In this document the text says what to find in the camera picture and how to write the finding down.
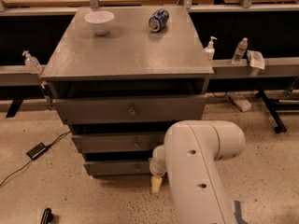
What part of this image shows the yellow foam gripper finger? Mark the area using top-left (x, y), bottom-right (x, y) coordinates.
top-left (150, 176), bottom-right (163, 193)

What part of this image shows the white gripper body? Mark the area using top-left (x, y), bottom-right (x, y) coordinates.
top-left (149, 145), bottom-right (166, 177)

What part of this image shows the grey bottom drawer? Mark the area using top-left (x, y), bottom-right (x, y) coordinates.
top-left (83, 158), bottom-right (150, 176)

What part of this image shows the grey drawer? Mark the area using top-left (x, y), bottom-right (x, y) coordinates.
top-left (83, 158), bottom-right (150, 176)
top-left (54, 95), bottom-right (206, 124)
top-left (72, 132), bottom-right (164, 153)

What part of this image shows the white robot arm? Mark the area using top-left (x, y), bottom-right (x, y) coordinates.
top-left (149, 120), bottom-right (246, 224)

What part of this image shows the grey middle drawer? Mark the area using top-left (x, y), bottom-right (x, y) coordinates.
top-left (72, 132), bottom-right (164, 153)

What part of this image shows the grey wooden drawer cabinet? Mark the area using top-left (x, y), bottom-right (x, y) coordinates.
top-left (40, 5), bottom-right (214, 177)

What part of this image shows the grey top drawer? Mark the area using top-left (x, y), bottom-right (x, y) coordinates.
top-left (54, 95), bottom-right (206, 124)

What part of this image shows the white box on floor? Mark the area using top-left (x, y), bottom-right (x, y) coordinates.
top-left (230, 94), bottom-right (251, 112)

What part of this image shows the black object bottom left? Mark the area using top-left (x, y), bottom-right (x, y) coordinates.
top-left (40, 208), bottom-right (53, 224)

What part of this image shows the black power adapter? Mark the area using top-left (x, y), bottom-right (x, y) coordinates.
top-left (26, 143), bottom-right (48, 160)

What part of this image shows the white pump bottle right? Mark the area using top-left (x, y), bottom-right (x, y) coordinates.
top-left (205, 36), bottom-right (217, 61)

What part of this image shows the black stand leg with caster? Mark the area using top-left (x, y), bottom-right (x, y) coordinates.
top-left (256, 90), bottom-right (299, 133)

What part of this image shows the crumpled white paper packet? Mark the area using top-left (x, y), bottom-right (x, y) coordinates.
top-left (247, 50), bottom-right (265, 70)

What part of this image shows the blue soda can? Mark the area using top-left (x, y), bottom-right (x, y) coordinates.
top-left (149, 8), bottom-right (169, 33)

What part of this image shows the clear plastic water bottle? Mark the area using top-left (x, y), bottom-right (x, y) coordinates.
top-left (232, 37), bottom-right (248, 64)

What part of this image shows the black table leg left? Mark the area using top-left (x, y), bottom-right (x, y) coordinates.
top-left (7, 99), bottom-right (23, 118)

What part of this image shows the white ceramic bowl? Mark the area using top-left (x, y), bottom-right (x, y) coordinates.
top-left (84, 10), bottom-right (115, 35)

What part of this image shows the clear pump bottle left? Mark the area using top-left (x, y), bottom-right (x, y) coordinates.
top-left (22, 50), bottom-right (43, 76)

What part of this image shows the black adapter cable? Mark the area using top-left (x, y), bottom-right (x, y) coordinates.
top-left (0, 130), bottom-right (72, 189)

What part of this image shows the grey metal shelf rail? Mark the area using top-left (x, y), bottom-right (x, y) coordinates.
top-left (0, 57), bottom-right (299, 86)

